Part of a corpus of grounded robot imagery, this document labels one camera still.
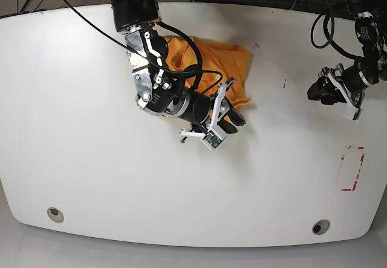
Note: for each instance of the red tape rectangle marking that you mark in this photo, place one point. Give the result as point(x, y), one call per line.
point(350, 167)

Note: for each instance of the left table grommet hole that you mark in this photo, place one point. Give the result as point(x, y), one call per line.
point(55, 215)

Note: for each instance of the table grommet hole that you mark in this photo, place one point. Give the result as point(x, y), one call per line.
point(321, 227)
point(55, 215)

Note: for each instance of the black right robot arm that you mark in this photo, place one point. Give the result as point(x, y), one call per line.
point(155, 83)

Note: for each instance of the right table grommet hole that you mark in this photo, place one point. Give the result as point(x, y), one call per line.
point(321, 227)

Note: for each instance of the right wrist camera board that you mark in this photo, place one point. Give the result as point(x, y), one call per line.
point(213, 136)

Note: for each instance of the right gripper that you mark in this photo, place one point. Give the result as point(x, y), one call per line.
point(207, 111)

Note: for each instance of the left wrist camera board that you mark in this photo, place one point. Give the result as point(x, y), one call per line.
point(352, 113)

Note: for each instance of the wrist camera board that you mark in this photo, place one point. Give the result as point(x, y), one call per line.
point(352, 113)
point(213, 136)

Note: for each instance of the yellow t-shirt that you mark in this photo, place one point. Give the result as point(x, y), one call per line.
point(224, 60)

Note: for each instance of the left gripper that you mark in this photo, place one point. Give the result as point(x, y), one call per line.
point(339, 85)

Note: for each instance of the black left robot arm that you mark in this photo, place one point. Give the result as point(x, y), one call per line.
point(370, 29)

